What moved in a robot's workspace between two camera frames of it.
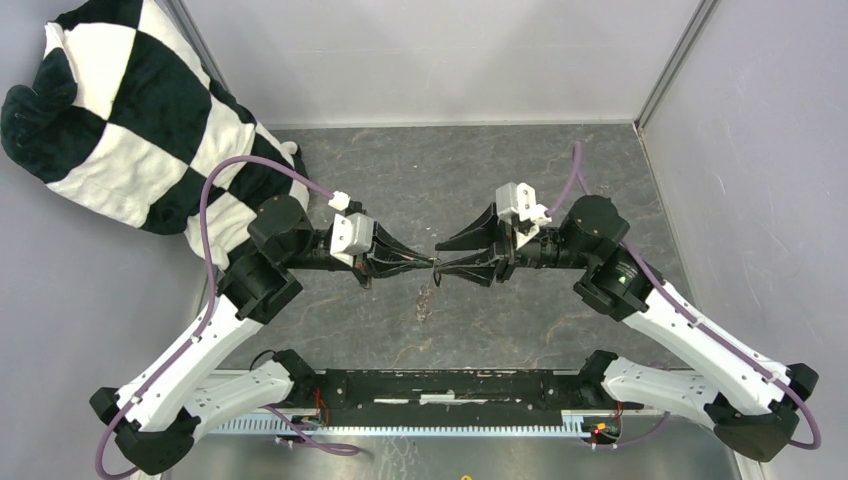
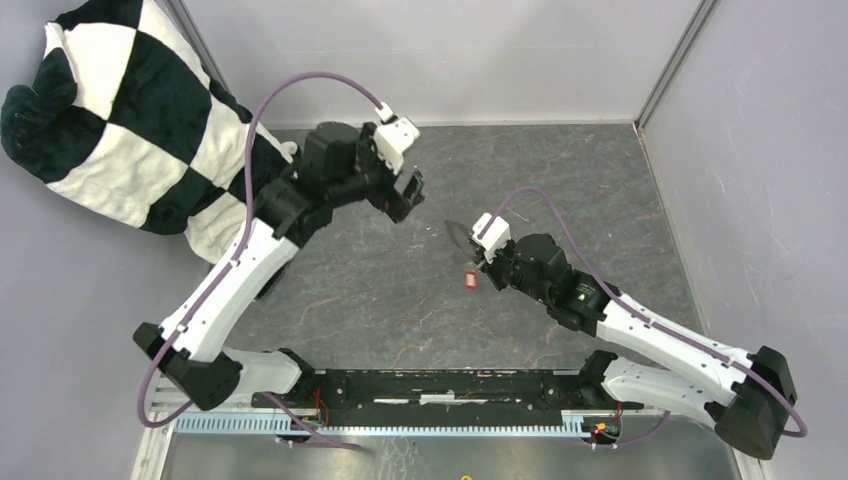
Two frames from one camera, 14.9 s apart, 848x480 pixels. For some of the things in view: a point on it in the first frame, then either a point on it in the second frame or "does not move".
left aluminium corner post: (182, 21) does not move
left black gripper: (366, 267) to (398, 206)
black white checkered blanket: (128, 118) does not move
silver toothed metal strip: (580, 424) does not move
